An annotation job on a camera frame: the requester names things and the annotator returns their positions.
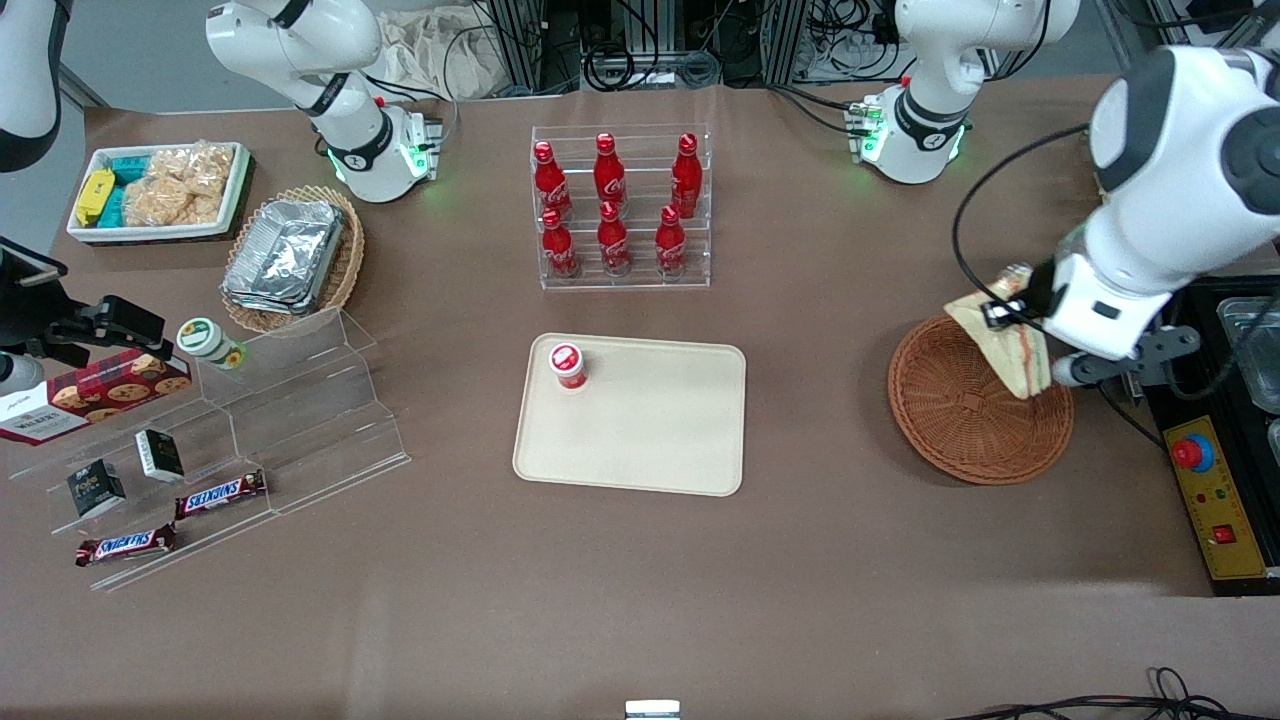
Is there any oval light wicker basket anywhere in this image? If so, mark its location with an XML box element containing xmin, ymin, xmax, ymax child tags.
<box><xmin>220</xmin><ymin>184</ymin><xmax>366</xmax><ymax>335</ymax></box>

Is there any clear rice cracker bag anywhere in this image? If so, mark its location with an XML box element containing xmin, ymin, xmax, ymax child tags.
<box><xmin>123</xmin><ymin>175</ymin><xmax>223</xmax><ymax>228</ymax></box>
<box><xmin>148</xmin><ymin>141</ymin><xmax>237</xmax><ymax>196</ymax></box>

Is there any black floor cable bundle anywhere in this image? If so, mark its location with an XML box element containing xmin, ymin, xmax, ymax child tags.
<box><xmin>945</xmin><ymin>667</ymin><xmax>1280</xmax><ymax>720</ymax></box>

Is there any white rectangular bin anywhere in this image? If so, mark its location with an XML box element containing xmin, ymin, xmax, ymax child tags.
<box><xmin>66</xmin><ymin>141</ymin><xmax>252</xmax><ymax>245</ymax></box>

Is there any steel pan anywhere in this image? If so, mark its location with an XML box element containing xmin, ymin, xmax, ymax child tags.
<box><xmin>1215</xmin><ymin>295</ymin><xmax>1280</xmax><ymax>417</ymax></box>

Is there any red cola bottle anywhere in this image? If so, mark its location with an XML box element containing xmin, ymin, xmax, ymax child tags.
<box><xmin>533</xmin><ymin>141</ymin><xmax>574</xmax><ymax>220</ymax></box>
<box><xmin>597</xmin><ymin>200</ymin><xmax>632</xmax><ymax>277</ymax></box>
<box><xmin>594</xmin><ymin>132</ymin><xmax>628</xmax><ymax>207</ymax></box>
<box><xmin>541</xmin><ymin>207</ymin><xmax>581</xmax><ymax>280</ymax></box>
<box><xmin>671</xmin><ymin>132</ymin><xmax>703</xmax><ymax>219</ymax></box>
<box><xmin>655</xmin><ymin>205</ymin><xmax>688</xmax><ymax>277</ymax></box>

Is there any clear acrylic bottle rack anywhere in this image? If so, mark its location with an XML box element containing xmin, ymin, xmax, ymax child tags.
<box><xmin>531</xmin><ymin>124</ymin><xmax>712</xmax><ymax>292</ymax></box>

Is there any snickers chocolate bar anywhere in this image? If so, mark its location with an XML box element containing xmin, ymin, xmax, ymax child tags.
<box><xmin>174</xmin><ymin>469</ymin><xmax>268</xmax><ymax>521</ymax></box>
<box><xmin>75</xmin><ymin>523</ymin><xmax>178</xmax><ymax>568</ymax></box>

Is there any beige plastic tray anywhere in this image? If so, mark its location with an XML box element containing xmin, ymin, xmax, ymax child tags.
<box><xmin>512</xmin><ymin>333</ymin><xmax>748</xmax><ymax>498</ymax></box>

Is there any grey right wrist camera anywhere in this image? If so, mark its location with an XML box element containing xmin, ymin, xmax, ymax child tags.
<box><xmin>0</xmin><ymin>350</ymin><xmax>47</xmax><ymax>398</ymax></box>

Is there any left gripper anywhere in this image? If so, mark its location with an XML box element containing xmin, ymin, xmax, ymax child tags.
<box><xmin>983</xmin><ymin>252</ymin><xmax>1173</xmax><ymax>362</ymax></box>

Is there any coiled black cable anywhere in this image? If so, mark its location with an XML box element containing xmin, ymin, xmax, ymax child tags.
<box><xmin>583</xmin><ymin>42</ymin><xmax>723</xmax><ymax>93</ymax></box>

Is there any clear acrylic stepped shelf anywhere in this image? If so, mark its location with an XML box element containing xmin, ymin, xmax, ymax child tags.
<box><xmin>8</xmin><ymin>305</ymin><xmax>413</xmax><ymax>593</ymax></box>

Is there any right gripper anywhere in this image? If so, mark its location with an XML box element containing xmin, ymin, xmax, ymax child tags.
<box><xmin>0</xmin><ymin>238</ymin><xmax>167</xmax><ymax>369</ymax></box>

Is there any red lidded cup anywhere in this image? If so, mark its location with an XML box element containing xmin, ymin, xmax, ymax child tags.
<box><xmin>547</xmin><ymin>342</ymin><xmax>589</xmax><ymax>392</ymax></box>

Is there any round brown wicker basket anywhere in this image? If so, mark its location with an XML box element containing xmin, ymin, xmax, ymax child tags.
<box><xmin>887</xmin><ymin>316</ymin><xmax>1075</xmax><ymax>486</ymax></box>

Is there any beige cloth bag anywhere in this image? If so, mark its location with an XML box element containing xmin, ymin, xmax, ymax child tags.
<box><xmin>375</xmin><ymin>8</ymin><xmax>503</xmax><ymax>101</ymax></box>

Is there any yellow snack packet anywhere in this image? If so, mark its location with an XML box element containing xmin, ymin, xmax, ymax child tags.
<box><xmin>75</xmin><ymin>168</ymin><xmax>117</xmax><ymax>227</ymax></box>

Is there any green lidded white jar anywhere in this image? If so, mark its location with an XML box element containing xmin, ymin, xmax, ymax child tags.
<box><xmin>176</xmin><ymin>317</ymin><xmax>247</xmax><ymax>372</ymax></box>

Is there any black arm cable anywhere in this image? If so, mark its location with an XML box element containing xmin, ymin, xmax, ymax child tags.
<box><xmin>950</xmin><ymin>123</ymin><xmax>1093</xmax><ymax>323</ymax></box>

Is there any silver foil container stack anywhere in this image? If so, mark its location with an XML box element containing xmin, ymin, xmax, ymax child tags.
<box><xmin>221</xmin><ymin>199</ymin><xmax>347</xmax><ymax>315</ymax></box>

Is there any black machine with yellow panel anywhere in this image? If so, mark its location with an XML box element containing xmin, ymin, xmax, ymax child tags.
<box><xmin>1140</xmin><ymin>245</ymin><xmax>1280</xmax><ymax>598</ymax></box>

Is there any red tartan cookie box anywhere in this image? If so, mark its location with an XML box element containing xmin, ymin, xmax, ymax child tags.
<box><xmin>0</xmin><ymin>349</ymin><xmax>193</xmax><ymax>447</ymax></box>

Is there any aluminium frame post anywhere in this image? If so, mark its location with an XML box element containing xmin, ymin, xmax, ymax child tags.
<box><xmin>762</xmin><ymin>0</ymin><xmax>811</xmax><ymax>87</ymax></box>
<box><xmin>487</xmin><ymin>0</ymin><xmax>547</xmax><ymax>97</ymax></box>

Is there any triangular sandwich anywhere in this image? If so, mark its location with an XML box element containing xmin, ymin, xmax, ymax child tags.
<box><xmin>944</xmin><ymin>264</ymin><xmax>1054</xmax><ymax>401</ymax></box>

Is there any small black box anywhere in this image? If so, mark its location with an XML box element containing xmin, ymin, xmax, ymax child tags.
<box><xmin>135</xmin><ymin>429</ymin><xmax>186</xmax><ymax>484</ymax></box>
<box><xmin>66</xmin><ymin>459</ymin><xmax>127</xmax><ymax>519</ymax></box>

